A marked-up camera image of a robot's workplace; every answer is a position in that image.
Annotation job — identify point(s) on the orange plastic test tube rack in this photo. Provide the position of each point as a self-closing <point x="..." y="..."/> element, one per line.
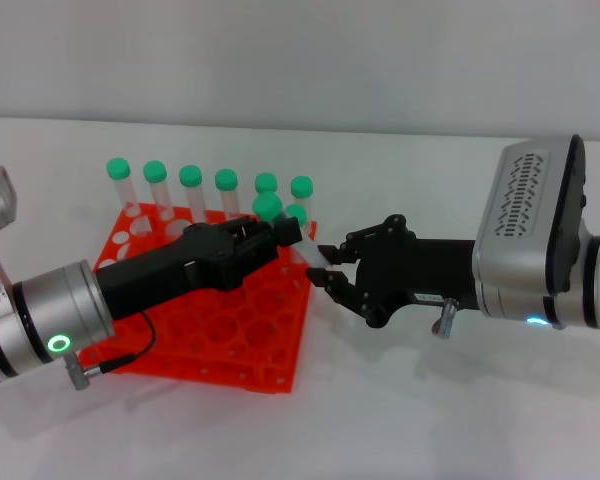
<point x="260" y="330"/>

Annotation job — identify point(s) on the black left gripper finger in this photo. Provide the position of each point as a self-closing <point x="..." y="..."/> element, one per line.
<point x="250" y="229"/>
<point x="287" y="232"/>

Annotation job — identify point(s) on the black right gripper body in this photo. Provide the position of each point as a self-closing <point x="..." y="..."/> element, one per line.
<point x="420" y="275"/>

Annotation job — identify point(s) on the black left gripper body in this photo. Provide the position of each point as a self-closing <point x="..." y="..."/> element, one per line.
<point x="180" y="270"/>

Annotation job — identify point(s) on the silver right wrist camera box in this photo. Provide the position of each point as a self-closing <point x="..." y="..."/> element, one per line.
<point x="525" y="225"/>

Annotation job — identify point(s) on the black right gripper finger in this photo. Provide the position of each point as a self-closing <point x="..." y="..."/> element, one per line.
<point x="360" y="242"/>
<point x="340" y="287"/>

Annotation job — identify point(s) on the green-capped clear test tube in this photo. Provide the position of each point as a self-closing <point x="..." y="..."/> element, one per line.
<point x="155" y="172"/>
<point x="190" y="176"/>
<point x="299" y="212"/>
<point x="267" y="206"/>
<point x="266" y="181"/>
<point x="302" y="186"/>
<point x="118" y="169"/>
<point x="226" y="180"/>

